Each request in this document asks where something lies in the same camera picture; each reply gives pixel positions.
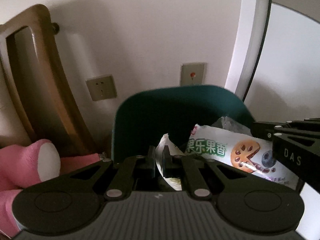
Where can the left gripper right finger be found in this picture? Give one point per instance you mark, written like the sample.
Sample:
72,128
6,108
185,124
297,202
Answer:
191,178

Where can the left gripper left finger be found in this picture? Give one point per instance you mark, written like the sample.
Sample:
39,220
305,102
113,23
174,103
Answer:
135,172

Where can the white tissue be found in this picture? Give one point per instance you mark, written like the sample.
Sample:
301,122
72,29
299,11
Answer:
165,153

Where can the silver snack wrapper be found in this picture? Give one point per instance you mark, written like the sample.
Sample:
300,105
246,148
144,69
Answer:
232,143

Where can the teal deer trash bin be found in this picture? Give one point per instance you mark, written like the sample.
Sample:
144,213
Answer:
143,119

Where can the white wardrobe door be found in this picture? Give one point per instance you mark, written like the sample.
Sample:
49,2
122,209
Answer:
275,63

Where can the pink plush toy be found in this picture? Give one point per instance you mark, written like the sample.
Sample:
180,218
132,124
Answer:
25,166

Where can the beige wall socket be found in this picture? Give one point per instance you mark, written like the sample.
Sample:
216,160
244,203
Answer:
101,88

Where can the wall switch red light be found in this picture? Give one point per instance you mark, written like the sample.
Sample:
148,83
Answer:
192,73

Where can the brown wooden frame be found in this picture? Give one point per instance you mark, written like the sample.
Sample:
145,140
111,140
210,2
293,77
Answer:
36,99

